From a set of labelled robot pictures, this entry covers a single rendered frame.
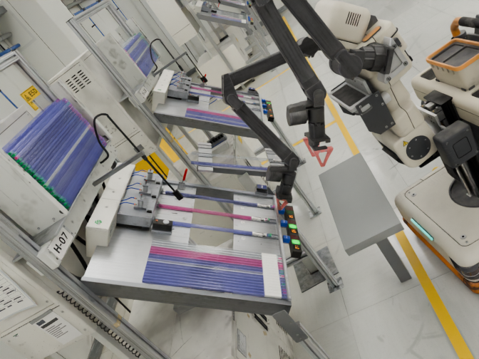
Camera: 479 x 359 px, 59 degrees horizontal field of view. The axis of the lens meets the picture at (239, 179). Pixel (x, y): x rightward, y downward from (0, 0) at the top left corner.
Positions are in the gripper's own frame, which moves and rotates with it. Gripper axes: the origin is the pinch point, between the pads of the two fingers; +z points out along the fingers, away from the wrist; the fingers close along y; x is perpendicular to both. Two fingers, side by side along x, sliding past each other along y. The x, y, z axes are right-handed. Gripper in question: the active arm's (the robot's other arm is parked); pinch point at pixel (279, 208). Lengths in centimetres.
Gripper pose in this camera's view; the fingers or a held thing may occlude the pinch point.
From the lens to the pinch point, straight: 198.5
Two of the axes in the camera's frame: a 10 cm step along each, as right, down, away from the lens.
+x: 9.8, 1.6, 0.9
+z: -1.8, 8.5, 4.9
